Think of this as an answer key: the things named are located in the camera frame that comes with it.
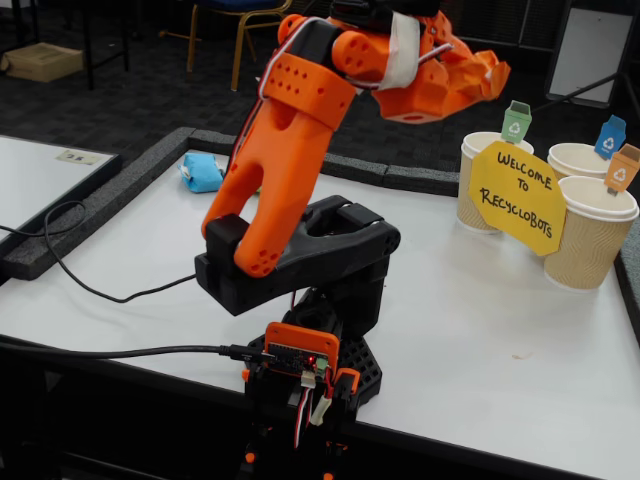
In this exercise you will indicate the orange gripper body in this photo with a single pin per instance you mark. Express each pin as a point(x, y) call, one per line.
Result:
point(462, 85)

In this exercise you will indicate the orange recycling bin label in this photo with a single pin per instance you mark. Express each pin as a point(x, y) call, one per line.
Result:
point(621, 172)

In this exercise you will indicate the blue recycling bin label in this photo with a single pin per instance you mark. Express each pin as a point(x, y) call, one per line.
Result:
point(610, 140)

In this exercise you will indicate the short black foam strip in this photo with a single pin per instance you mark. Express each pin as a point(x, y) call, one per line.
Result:
point(425, 180)

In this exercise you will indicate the orange paper rubbish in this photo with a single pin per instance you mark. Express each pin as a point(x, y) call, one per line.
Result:
point(487, 70)

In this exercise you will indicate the small paper sticker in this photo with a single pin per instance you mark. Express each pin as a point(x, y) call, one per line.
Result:
point(77, 157)

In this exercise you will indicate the white panel black frame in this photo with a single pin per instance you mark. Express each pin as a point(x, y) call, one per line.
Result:
point(587, 50)

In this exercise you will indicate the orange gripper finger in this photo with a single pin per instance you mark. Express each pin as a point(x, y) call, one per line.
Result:
point(457, 97)
point(445, 37)

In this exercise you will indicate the black framed whiteboard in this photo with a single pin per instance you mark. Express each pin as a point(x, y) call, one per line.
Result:
point(35, 180)

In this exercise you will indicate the orange controller board holder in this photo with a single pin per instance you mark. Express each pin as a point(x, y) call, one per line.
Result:
point(300, 340)

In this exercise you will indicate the cardboard box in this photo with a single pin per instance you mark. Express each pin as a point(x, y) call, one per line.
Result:
point(42, 62)

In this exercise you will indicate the orange and black robot arm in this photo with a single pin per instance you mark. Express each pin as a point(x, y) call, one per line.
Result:
point(285, 150)

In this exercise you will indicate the gold frame chair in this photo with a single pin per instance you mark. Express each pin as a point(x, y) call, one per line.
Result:
point(240, 30)

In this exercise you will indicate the yellow welcome paper sign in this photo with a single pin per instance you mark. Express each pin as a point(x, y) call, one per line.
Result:
point(515, 200)

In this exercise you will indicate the paper cup with orange label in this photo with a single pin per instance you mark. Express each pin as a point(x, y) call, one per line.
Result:
point(580, 250)

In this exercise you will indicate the long black foam strip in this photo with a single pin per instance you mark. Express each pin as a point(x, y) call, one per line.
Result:
point(100, 200)

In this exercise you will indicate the green recycling bin label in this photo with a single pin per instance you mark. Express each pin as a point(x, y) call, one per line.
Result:
point(516, 125)

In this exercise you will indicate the blue paper rubbish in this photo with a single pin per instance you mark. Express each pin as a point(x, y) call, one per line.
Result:
point(200, 172)

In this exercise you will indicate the paper cup with green label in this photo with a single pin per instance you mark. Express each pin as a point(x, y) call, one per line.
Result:
point(470, 210)

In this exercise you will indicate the paper cup with blue label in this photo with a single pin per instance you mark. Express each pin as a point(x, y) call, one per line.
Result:
point(575, 160)

